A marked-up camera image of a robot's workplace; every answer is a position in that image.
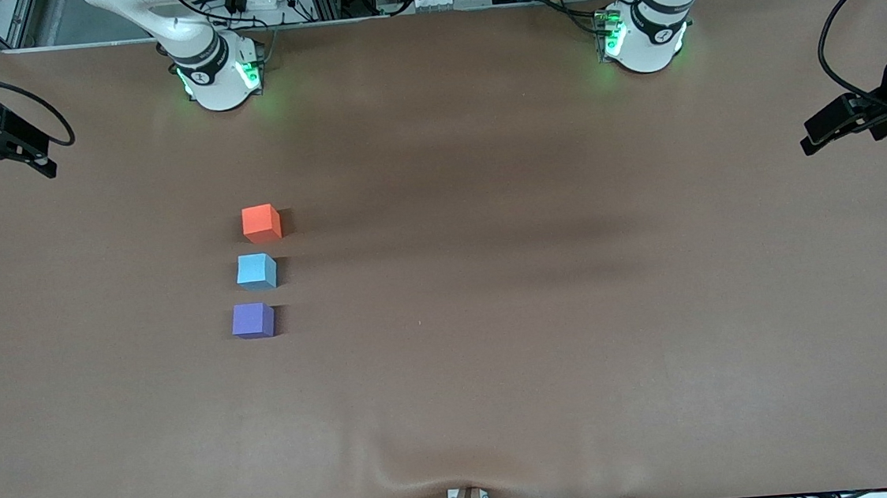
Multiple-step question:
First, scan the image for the blue foam block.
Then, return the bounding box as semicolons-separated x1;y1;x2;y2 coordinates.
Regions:
234;252;280;292

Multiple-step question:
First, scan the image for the orange foam block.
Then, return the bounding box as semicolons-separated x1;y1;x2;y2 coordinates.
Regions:
240;203;285;245

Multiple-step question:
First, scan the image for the purple foam block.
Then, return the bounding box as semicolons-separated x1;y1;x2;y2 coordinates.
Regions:
230;301;278;342

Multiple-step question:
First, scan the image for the brown table mat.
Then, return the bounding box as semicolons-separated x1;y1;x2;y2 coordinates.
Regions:
0;0;887;498

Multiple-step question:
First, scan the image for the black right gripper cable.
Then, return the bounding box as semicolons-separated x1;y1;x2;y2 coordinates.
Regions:
0;41;78;155

